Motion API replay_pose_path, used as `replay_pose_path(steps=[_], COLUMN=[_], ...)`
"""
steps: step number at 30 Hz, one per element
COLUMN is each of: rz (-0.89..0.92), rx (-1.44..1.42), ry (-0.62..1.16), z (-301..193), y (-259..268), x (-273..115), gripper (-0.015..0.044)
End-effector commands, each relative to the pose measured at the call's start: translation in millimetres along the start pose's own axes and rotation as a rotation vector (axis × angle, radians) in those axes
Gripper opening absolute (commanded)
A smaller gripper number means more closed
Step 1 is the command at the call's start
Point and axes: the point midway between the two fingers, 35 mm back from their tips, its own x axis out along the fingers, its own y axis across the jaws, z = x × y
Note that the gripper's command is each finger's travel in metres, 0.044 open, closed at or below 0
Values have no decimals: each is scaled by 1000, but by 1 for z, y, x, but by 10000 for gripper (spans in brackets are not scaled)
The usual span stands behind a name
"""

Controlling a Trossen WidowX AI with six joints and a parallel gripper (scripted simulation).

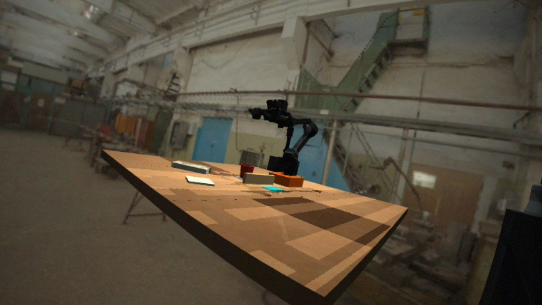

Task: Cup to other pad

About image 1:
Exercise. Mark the white flat square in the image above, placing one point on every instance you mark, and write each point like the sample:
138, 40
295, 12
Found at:
199, 181

